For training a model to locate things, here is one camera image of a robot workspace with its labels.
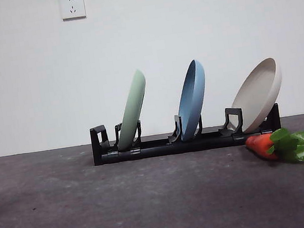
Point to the black plate rack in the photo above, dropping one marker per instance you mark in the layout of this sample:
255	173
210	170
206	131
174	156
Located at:
174	148

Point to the beige plate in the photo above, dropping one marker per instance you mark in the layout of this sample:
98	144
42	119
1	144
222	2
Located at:
257	96

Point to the green plate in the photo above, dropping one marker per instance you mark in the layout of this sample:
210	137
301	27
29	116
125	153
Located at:
132	108

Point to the white wall socket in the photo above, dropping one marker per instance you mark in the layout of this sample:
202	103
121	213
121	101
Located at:
72	6

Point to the blue plate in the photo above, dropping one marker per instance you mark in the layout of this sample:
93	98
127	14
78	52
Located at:
192	99

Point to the orange carrot with green leaves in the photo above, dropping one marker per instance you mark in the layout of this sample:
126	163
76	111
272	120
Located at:
261	145

